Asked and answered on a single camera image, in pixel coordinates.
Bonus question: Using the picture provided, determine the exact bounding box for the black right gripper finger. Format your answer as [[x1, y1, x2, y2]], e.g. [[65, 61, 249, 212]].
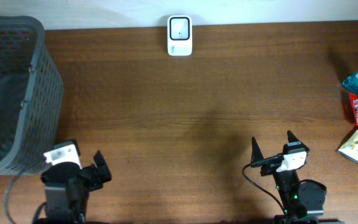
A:
[[287, 130, 304, 146], [251, 137, 264, 162]]

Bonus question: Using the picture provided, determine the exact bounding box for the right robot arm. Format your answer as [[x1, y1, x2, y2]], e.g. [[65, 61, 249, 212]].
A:
[[242, 131, 341, 224]]

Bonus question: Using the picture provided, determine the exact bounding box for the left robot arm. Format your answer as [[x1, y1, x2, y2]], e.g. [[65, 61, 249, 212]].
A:
[[32, 139, 112, 224]]

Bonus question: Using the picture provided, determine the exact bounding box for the white barcode scanner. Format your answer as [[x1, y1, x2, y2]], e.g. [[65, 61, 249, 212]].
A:
[[167, 15, 193, 57]]

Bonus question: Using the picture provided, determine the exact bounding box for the grey plastic mesh basket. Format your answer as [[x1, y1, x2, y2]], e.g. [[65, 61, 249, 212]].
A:
[[0, 16, 65, 175]]

